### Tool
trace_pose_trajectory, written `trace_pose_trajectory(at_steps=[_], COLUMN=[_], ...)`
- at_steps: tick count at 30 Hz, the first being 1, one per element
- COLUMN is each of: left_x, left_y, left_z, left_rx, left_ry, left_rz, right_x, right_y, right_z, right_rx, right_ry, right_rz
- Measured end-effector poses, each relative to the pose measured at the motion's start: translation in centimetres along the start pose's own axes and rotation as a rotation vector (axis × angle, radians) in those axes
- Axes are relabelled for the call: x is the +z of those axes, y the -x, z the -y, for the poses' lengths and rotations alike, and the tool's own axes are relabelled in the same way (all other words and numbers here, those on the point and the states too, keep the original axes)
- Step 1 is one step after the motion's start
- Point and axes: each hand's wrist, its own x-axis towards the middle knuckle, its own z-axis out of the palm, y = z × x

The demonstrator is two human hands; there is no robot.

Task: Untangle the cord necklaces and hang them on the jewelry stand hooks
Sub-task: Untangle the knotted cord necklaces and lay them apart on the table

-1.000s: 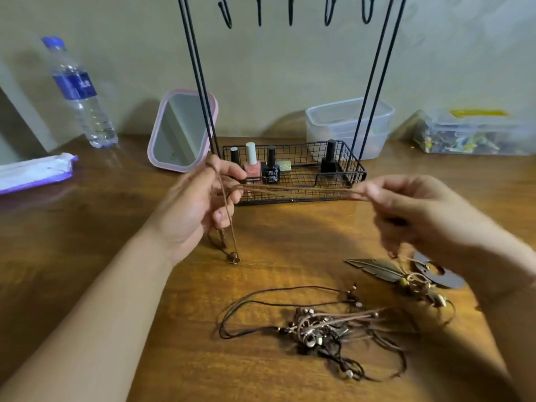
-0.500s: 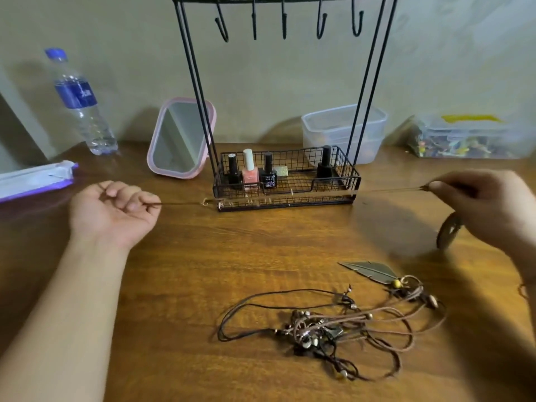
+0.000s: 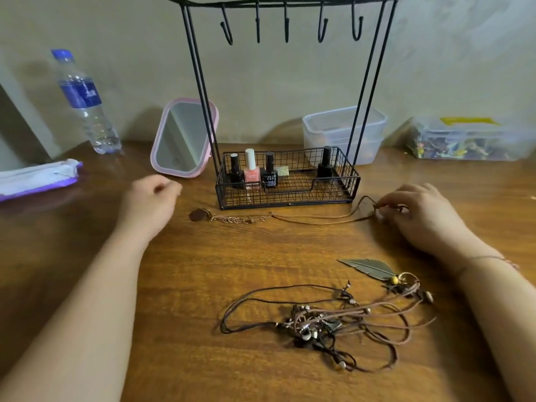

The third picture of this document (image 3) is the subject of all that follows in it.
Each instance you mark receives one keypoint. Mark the person's right hand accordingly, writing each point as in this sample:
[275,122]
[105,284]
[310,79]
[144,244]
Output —
[431,226]

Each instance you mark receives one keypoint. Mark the person's left hand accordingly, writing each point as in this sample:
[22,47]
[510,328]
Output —
[144,209]

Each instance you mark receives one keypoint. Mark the person's left forearm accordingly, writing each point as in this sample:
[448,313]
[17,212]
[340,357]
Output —
[75,322]

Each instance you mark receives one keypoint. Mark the person's right forearm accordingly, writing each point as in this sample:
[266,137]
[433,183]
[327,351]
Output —
[502,322]

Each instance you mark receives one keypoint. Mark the pink framed mirror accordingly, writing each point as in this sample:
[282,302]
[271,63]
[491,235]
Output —
[180,138]

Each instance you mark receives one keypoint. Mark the clear plastic food container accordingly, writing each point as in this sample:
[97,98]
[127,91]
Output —
[374,152]
[326,125]

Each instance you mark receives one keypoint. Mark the white purple wet wipes pack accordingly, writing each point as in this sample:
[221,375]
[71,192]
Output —
[37,180]

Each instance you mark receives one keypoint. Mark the pink nail polish bottle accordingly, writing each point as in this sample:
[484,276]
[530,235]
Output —
[252,177]

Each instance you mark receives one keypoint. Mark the black labelled nail polish bottle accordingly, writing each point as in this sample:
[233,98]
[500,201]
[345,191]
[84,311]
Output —
[270,180]

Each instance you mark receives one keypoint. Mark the clear water bottle blue cap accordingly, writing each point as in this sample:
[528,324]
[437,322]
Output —
[83,94]

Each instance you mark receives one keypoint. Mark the small gold glitter pot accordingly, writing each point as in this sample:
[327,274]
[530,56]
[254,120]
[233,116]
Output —
[283,171]

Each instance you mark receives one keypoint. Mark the white shelf unit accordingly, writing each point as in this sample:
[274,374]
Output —
[25,113]

